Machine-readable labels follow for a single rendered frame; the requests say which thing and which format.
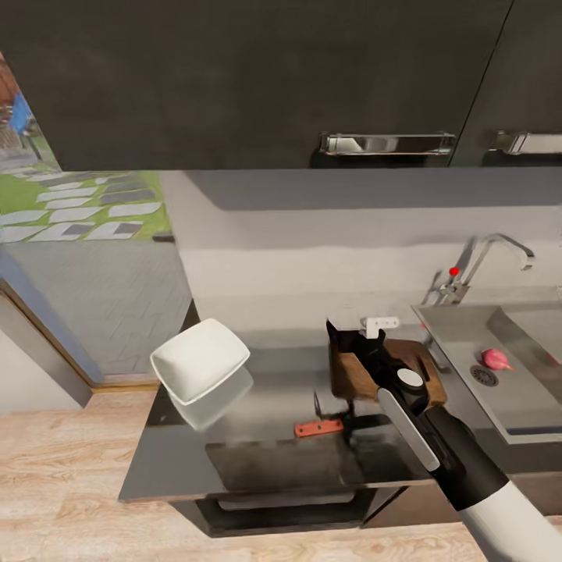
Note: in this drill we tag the cutting board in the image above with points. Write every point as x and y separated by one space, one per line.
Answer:
350 378

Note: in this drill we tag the vidalia onion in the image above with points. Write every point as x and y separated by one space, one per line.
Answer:
495 360

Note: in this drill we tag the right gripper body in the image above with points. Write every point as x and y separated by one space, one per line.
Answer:
350 341

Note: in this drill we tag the drop in sink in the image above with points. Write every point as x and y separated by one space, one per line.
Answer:
524 404

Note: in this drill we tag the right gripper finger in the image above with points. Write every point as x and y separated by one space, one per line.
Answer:
333 333

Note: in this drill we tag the parer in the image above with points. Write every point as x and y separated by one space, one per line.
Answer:
321 427

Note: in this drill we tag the cabinet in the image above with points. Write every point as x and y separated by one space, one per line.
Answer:
134 85

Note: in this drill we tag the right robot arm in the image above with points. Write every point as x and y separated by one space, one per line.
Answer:
503 522

